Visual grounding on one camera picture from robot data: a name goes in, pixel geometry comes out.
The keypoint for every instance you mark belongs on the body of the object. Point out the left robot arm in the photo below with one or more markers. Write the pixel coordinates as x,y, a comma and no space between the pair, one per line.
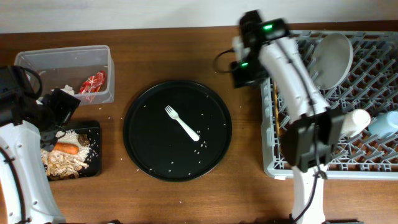
29,123

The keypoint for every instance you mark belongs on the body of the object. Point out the grey round plate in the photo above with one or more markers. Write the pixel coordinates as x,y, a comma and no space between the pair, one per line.
331,61

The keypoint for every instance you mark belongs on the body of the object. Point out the white cup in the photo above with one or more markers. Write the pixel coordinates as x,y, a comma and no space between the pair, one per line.
354,122

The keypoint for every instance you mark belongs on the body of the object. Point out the white tissue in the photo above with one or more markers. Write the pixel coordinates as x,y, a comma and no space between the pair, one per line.
68,89

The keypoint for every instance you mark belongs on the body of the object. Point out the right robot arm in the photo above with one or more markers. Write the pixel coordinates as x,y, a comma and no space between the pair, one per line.
264,49

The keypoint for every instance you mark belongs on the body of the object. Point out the orange carrot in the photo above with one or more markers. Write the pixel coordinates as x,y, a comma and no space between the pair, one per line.
66,148

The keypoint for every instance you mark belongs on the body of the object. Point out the brown food lump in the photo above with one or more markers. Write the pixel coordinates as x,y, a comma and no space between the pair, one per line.
83,140

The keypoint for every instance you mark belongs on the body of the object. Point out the pile of rice and shells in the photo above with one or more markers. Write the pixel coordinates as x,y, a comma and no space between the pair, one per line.
60,165

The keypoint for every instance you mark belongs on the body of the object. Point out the white plastic fork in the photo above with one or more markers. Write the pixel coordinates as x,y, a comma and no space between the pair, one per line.
174,115

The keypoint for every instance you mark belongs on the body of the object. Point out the black rectangular tray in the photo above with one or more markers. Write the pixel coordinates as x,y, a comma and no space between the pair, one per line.
93,130

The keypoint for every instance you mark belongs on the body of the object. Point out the clear plastic bin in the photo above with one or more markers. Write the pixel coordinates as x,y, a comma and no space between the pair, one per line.
68,68

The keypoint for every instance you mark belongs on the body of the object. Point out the round black serving tray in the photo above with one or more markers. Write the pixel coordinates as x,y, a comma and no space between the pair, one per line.
160,147

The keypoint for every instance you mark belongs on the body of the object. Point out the wooden chopstick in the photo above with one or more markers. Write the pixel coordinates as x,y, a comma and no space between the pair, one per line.
276,103

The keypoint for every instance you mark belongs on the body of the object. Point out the light blue cup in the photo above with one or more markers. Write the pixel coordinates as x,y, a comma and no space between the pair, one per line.
385,125

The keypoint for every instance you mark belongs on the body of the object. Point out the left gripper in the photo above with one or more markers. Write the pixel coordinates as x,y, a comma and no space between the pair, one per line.
49,139

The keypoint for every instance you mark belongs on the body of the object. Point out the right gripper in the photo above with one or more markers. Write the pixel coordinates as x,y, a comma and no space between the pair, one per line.
241,78

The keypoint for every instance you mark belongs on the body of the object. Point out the red snack wrapper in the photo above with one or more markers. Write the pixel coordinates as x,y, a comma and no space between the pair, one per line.
94,84

